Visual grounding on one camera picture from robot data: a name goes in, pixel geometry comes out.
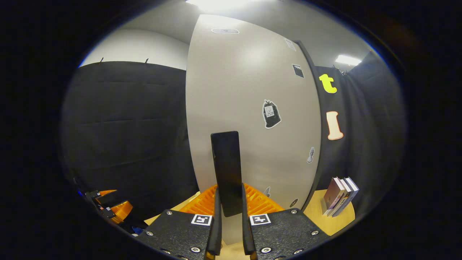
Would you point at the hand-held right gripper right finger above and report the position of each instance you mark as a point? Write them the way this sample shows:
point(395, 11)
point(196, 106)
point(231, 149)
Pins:
point(246, 231)

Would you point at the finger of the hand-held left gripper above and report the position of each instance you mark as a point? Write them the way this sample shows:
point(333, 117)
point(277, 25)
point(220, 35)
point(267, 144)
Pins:
point(122, 211)
point(108, 193)

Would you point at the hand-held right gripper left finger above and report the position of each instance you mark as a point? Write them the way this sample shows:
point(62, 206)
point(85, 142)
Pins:
point(217, 231)

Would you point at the white cabinet door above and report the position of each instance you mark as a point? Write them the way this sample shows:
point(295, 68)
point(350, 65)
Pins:
point(234, 90)

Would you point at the grey cabinet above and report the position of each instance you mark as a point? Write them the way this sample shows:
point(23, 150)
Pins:
point(308, 59)

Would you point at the black backdrop cloth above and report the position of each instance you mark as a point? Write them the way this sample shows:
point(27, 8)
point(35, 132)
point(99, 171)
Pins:
point(126, 126)

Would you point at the white paperback book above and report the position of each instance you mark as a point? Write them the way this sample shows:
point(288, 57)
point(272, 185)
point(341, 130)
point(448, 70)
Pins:
point(343, 196)

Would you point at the blue grey book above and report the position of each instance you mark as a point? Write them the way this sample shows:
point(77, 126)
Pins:
point(352, 191)

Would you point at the large ceiling light panel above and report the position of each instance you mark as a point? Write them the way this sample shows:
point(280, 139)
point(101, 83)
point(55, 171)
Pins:
point(216, 4)

